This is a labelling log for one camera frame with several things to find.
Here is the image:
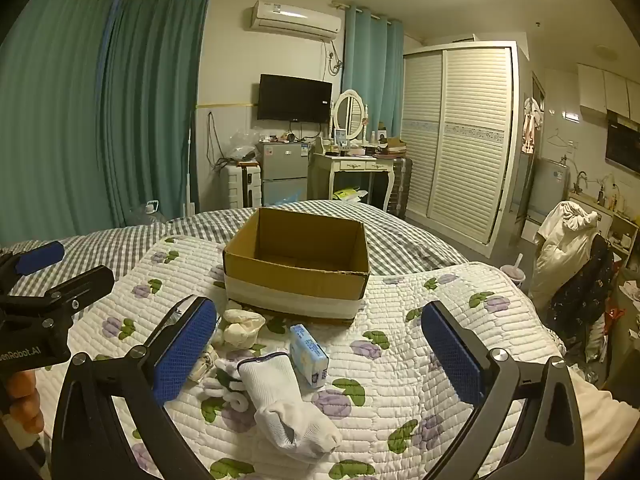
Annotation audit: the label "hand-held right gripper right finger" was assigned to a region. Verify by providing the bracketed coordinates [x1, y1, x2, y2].
[420, 301, 586, 480]

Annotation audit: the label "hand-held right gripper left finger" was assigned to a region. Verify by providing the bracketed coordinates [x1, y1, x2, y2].
[51, 296, 219, 480]

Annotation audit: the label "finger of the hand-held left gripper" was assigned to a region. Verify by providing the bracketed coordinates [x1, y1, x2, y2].
[0, 240, 66, 286]
[37, 265, 116, 322]

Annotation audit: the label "white fuzzy glove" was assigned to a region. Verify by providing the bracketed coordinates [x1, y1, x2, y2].
[201, 357, 251, 414]

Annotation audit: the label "cream sock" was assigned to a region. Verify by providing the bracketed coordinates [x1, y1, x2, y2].
[215, 308, 267, 349]

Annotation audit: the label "white ribbed sock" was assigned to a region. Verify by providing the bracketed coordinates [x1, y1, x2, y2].
[237, 352, 344, 464]

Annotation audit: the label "blue tissue pack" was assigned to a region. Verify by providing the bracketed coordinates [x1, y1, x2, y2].
[289, 323, 331, 387]

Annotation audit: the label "cardboard box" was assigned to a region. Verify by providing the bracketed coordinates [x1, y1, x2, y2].
[223, 207, 371, 322]

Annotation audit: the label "person's left hand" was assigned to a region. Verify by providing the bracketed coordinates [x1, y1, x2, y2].
[10, 369, 42, 434]

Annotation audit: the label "small beige cloth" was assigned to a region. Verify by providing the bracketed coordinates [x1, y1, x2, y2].
[190, 347, 221, 386]

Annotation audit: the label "floral quilted mat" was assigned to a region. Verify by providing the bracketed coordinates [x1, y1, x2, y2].
[30, 234, 566, 480]

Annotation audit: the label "plastic cup with straw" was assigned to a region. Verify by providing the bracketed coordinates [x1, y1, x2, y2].
[502, 253, 526, 289]

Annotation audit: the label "dark floral garment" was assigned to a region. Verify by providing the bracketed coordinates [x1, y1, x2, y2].
[547, 235, 617, 352]

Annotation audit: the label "wide green curtain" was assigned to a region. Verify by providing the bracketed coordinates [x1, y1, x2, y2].
[0, 0, 211, 257]

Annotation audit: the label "white standing pole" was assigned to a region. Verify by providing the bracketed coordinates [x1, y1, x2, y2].
[186, 125, 197, 217]

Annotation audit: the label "white jacket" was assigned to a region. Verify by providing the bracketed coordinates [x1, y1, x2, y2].
[529, 201, 601, 307]

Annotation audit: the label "white ribbed suitcase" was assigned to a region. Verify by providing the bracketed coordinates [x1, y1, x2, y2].
[222, 162, 264, 210]

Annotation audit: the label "silver suitcase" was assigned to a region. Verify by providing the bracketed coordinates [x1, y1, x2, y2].
[387, 156, 414, 219]

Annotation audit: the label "small silver fridge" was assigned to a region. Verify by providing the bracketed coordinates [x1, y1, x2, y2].
[256, 141, 311, 207]

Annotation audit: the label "clear plastic bag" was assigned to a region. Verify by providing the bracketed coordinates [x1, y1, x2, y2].
[227, 130, 261, 162]

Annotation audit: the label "white louvered wardrobe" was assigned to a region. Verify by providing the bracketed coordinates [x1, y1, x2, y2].
[400, 40, 522, 259]

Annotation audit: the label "white dressing table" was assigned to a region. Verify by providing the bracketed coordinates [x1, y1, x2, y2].
[309, 151, 396, 212]

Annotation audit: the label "hanging pink clothes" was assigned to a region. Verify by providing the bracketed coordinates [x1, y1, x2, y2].
[522, 96, 544, 154]

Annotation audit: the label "white oval vanity mirror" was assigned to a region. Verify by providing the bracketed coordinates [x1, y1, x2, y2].
[332, 89, 369, 142]

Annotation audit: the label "black range hood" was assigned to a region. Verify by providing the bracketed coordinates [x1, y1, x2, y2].
[605, 115, 640, 179]

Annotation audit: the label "narrow teal curtain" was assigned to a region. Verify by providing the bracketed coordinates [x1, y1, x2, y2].
[342, 4, 405, 135]

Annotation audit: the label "white air conditioner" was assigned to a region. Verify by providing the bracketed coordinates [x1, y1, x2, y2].
[250, 0, 344, 42]

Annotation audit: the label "black wall television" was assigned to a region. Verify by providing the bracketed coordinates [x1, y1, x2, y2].
[257, 73, 334, 124]

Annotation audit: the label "white wall cabinets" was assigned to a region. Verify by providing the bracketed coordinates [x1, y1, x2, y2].
[576, 62, 640, 124]

